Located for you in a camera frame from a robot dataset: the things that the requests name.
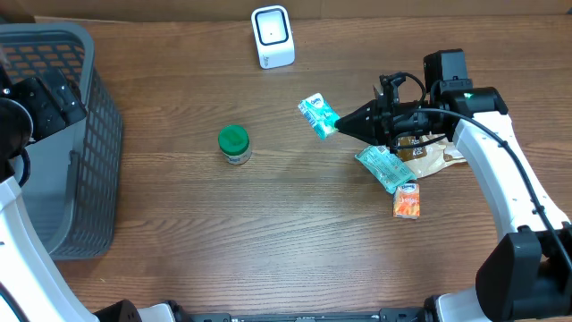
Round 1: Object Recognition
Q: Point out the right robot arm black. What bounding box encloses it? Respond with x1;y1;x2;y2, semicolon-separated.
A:
335;49;571;321

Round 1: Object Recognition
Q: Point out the grey plastic basket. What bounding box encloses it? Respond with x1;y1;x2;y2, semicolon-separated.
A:
1;23;123;260

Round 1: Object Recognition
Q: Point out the orange Kleenex tissue pack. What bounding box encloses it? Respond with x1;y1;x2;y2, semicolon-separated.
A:
393;182;420;219

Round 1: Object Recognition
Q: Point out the white barcode scanner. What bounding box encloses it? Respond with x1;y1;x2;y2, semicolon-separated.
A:
251;4;296;70

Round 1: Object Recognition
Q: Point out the green lid jar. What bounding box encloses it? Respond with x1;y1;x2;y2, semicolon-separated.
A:
218;124;252;165

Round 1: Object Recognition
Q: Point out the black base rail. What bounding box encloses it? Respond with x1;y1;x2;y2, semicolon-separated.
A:
189;307;433;322

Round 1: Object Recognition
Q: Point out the teal wipes packet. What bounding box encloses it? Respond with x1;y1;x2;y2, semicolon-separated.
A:
355;146;416;194

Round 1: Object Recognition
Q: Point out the beige snack pouch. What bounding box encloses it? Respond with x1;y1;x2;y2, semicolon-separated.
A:
397;139;466;178

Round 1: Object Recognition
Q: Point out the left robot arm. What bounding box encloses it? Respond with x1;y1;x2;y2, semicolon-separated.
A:
1;69;192;322

